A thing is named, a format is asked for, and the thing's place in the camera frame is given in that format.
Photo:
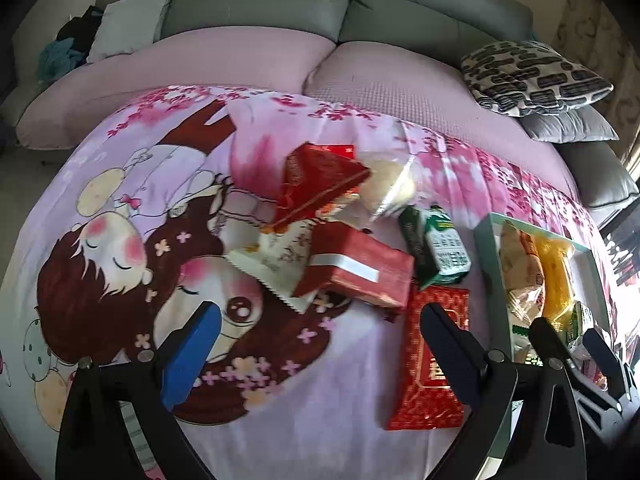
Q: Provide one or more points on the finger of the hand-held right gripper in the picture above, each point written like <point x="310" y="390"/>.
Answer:
<point x="547" y="340"/>
<point x="602" y="355"/>

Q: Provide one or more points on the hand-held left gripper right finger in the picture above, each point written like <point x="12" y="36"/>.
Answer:
<point x="450" y="355"/>

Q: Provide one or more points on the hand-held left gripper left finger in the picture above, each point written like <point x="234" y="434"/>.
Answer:
<point x="192" y="355"/>

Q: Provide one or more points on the pale green crinkled packet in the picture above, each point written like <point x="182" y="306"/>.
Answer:
<point x="580" y="325"/>

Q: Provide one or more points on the long red snack packet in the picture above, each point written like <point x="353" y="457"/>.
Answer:
<point x="415" y="400"/>

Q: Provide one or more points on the yellow snack packet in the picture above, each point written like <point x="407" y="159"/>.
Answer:
<point x="555" y="275"/>

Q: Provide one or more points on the cream bread packet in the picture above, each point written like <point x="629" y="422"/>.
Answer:
<point x="520" y="270"/>

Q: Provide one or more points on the teal cardboard box lid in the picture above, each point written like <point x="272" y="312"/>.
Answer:
<point x="487" y="250"/>

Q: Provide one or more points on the green white snack packet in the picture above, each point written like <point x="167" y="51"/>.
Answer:
<point x="442" y="245"/>

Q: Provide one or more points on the red box with white stripe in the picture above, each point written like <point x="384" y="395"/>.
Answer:
<point x="360" y="270"/>

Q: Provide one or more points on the pale green cookie packet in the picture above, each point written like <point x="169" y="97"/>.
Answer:
<point x="280" y="255"/>

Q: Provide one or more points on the bun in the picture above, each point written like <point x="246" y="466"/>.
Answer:
<point x="387" y="185"/>

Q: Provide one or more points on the pink printed blanket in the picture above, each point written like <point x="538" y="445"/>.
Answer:
<point x="100" y="185"/>

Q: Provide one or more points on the grey pillow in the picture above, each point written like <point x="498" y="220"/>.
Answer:
<point x="570" y="127"/>

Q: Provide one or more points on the black white patterned pillow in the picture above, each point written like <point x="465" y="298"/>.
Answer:
<point x="535" y="77"/>

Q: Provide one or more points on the pale white pillow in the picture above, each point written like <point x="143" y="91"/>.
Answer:
<point x="130" y="22"/>

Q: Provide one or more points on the dark clothes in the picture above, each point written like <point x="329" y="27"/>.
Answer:
<point x="80" y="27"/>

